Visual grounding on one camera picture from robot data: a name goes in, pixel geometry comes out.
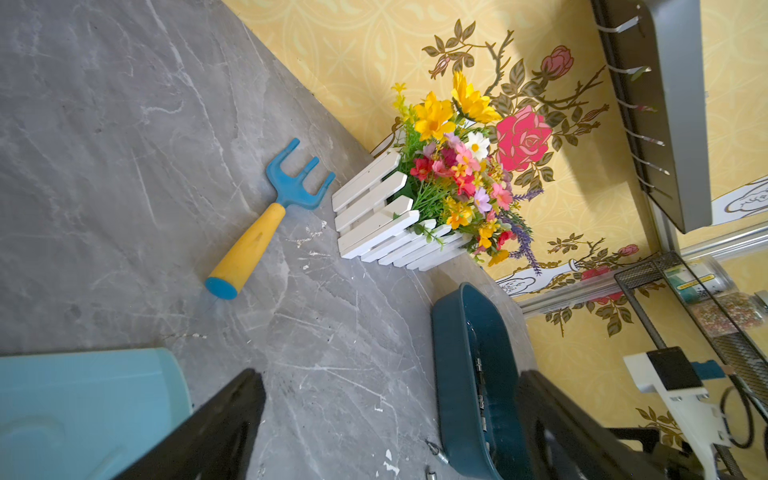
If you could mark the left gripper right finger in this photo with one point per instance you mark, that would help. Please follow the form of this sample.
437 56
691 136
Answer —
564 442

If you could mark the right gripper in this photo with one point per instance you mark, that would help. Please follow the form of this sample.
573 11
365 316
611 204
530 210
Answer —
693 460

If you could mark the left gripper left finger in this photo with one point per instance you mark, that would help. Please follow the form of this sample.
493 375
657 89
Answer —
216 442

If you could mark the teal plastic storage box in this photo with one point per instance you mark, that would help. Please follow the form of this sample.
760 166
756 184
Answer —
476 378

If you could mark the light blue dustpan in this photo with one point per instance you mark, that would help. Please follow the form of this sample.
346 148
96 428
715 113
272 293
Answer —
87 415

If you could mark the blue yellow garden fork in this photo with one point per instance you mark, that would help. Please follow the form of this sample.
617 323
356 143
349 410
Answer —
233 271

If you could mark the flower pot white fence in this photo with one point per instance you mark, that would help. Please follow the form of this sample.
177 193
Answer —
446 179

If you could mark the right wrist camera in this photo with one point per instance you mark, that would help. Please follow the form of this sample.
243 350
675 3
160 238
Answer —
668 373

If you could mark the black wire mesh basket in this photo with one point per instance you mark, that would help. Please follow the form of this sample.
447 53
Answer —
724 321

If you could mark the dark wall shelf tray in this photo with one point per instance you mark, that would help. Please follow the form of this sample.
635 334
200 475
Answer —
654 55

